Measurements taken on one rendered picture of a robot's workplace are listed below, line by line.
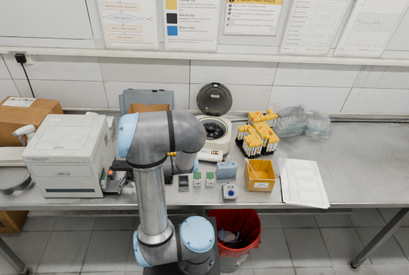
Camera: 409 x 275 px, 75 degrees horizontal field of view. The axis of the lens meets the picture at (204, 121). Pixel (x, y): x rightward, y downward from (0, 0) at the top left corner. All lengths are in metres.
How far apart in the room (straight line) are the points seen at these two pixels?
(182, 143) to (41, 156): 0.73
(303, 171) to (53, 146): 1.24
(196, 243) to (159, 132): 0.41
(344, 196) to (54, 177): 1.40
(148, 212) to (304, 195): 0.88
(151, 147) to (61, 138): 0.68
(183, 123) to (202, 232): 0.41
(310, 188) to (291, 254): 0.90
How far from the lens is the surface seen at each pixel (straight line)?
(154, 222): 0.87
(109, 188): 1.40
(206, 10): 1.46
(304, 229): 2.47
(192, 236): 0.94
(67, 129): 1.36
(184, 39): 1.52
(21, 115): 1.75
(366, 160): 1.86
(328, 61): 1.73
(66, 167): 1.29
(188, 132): 0.70
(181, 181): 1.41
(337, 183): 1.64
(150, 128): 0.69
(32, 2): 1.66
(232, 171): 1.41
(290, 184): 1.50
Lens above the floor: 2.01
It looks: 40 degrees down
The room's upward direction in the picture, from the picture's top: 4 degrees clockwise
